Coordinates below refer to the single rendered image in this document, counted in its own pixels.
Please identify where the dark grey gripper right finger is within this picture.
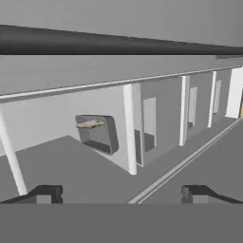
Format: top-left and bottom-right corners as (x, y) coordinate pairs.
(180, 184), (243, 204)

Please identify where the pale fish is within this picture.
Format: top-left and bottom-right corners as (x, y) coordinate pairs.
(75, 119), (106, 130)

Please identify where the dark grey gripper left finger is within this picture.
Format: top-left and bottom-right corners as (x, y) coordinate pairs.
(0, 184), (64, 204)

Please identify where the white freezer rack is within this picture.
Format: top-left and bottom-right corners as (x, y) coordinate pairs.
(122, 83), (139, 176)
(178, 75), (191, 147)
(206, 70), (218, 129)
(224, 66), (243, 120)

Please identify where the grey meat container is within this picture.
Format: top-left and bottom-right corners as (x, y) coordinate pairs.
(74, 114), (120, 157)

